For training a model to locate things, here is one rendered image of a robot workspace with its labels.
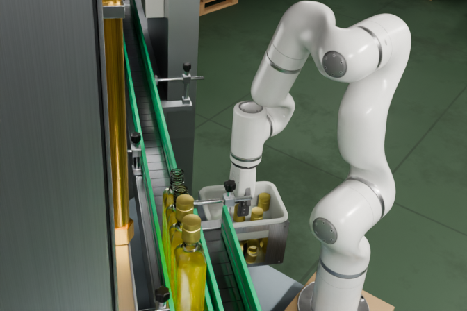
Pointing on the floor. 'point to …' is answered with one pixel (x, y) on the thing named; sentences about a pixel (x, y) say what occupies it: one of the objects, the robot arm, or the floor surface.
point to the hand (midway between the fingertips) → (240, 203)
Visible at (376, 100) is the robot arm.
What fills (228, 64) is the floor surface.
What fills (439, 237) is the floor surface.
